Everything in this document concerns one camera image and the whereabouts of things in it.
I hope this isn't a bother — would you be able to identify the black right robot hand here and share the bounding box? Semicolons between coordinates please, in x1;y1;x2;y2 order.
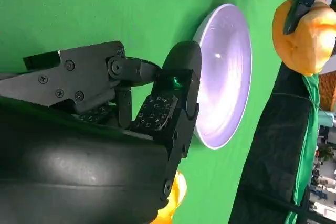
0;40;203;224

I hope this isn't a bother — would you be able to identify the lilac plate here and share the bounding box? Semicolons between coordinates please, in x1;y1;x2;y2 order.
193;3;253;150

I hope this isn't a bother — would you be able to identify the green hanging cloth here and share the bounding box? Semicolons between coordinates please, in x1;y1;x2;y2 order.
285;73;321;224

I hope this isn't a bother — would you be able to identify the green table cloth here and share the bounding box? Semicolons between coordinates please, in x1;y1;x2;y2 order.
0;0;297;224

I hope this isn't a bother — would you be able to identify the black backdrop curtain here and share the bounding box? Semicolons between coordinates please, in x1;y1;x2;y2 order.
227;61;316;224

